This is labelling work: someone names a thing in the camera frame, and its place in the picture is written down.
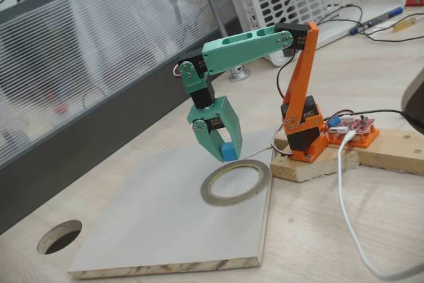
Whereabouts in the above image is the white chipboard panel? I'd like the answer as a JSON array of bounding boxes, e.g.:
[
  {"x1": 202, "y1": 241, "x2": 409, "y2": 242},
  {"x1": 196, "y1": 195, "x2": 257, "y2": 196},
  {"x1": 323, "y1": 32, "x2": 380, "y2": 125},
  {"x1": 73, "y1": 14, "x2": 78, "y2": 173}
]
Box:
[{"x1": 68, "y1": 129, "x2": 276, "y2": 280}]

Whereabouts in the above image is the grey frosted desk partition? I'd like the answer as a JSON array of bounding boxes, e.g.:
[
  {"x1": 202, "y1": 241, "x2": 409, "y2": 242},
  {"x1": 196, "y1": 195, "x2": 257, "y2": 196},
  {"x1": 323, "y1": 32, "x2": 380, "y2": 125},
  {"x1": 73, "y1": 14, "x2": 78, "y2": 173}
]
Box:
[{"x1": 0, "y1": 0, "x2": 251, "y2": 236}]

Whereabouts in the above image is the grey ring of tape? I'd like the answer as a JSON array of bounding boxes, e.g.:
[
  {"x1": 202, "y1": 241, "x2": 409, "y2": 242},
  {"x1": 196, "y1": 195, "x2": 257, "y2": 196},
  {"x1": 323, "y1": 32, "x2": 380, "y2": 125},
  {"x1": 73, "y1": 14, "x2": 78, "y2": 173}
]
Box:
[{"x1": 200, "y1": 159, "x2": 271, "y2": 207}]

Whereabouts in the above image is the wooden base block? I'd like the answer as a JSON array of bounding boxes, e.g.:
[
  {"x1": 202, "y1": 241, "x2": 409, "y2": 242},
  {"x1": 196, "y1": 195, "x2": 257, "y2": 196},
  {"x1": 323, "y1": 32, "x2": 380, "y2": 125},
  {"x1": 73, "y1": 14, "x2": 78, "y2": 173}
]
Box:
[{"x1": 270, "y1": 135, "x2": 362, "y2": 184}]

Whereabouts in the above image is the metal partition foot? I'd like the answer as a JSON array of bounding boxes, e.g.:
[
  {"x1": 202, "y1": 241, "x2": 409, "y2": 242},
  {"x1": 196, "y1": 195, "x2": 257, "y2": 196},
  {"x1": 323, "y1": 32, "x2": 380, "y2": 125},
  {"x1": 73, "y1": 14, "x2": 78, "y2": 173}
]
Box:
[{"x1": 228, "y1": 66, "x2": 252, "y2": 82}]

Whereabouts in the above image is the blue marker pen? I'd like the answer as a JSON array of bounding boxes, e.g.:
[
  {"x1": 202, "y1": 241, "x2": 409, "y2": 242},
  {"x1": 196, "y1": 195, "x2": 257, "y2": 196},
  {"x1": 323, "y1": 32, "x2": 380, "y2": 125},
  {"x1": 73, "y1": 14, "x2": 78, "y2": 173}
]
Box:
[{"x1": 350, "y1": 7, "x2": 404, "y2": 35}]

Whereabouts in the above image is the long wooden plank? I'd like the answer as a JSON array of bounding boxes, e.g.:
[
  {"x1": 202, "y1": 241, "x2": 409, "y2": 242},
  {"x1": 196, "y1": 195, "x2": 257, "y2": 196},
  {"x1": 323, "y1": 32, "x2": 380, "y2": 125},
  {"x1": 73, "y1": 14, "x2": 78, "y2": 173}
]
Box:
[{"x1": 357, "y1": 127, "x2": 424, "y2": 176}]

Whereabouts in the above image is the red circuit board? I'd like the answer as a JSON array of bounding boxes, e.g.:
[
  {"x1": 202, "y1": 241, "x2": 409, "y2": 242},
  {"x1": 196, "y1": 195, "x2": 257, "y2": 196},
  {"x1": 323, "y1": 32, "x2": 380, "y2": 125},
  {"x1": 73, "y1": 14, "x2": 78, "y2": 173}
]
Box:
[{"x1": 326, "y1": 115, "x2": 377, "y2": 138}]

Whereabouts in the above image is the blue cube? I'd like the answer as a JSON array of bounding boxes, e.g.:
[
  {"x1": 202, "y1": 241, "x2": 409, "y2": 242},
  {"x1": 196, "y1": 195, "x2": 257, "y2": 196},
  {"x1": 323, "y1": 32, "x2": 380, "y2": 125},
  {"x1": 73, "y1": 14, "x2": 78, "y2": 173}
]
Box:
[{"x1": 221, "y1": 143, "x2": 237, "y2": 162}]

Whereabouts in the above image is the orange circuit board holder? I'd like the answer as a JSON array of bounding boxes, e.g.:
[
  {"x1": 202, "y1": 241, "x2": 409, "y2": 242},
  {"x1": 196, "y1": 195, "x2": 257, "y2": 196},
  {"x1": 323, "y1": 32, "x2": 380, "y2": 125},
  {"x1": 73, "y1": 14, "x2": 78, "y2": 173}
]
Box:
[{"x1": 326, "y1": 123, "x2": 380, "y2": 148}]

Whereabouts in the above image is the thin black looped cable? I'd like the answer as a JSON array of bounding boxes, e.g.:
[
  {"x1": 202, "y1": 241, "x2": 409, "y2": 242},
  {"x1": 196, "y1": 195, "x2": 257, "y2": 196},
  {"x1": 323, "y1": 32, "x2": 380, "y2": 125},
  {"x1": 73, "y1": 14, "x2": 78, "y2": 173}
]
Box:
[{"x1": 316, "y1": 3, "x2": 364, "y2": 34}]

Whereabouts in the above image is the thick black cable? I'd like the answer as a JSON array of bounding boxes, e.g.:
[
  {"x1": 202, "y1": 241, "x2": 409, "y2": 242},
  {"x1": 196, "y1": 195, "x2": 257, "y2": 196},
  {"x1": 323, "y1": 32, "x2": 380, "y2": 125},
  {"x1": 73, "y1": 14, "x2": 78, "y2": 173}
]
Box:
[{"x1": 326, "y1": 109, "x2": 424, "y2": 130}]

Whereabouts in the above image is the grey rounded object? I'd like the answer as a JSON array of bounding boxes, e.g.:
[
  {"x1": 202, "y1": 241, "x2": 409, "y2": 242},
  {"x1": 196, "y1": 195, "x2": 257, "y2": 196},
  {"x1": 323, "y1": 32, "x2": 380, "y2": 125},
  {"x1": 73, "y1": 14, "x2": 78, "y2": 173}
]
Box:
[{"x1": 400, "y1": 67, "x2": 424, "y2": 121}]

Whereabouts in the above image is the white usb cable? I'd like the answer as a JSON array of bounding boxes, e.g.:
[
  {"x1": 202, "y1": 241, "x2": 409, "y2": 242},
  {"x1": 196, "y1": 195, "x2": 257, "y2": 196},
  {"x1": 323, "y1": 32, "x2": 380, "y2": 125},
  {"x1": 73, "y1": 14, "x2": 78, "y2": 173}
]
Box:
[{"x1": 337, "y1": 130, "x2": 424, "y2": 281}]

